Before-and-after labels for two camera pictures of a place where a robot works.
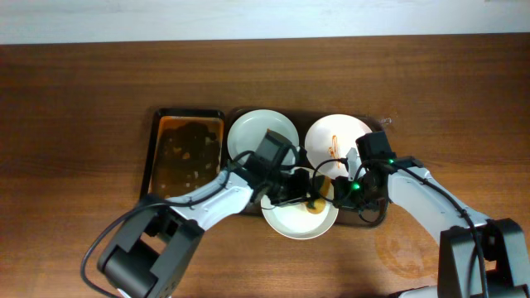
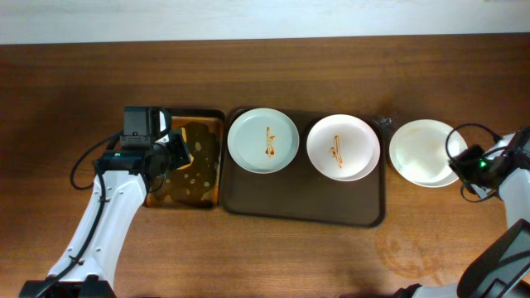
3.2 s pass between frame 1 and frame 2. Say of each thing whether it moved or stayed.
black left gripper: moved
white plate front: moved
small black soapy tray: stayed
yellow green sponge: moved
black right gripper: moved
